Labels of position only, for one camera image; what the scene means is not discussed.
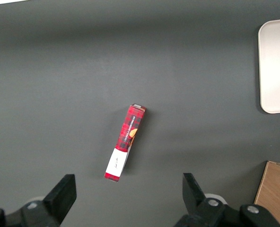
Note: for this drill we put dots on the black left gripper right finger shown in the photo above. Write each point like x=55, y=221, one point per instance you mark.
x=196, y=208

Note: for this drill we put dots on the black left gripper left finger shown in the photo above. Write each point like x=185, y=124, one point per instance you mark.
x=57, y=201

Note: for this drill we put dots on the beige rectangular tray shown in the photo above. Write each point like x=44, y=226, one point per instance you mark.
x=277, y=66

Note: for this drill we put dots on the wooden drawer cabinet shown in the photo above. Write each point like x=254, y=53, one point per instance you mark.
x=277, y=196

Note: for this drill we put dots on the red plaid shortbread box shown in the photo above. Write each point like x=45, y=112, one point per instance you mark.
x=128, y=132

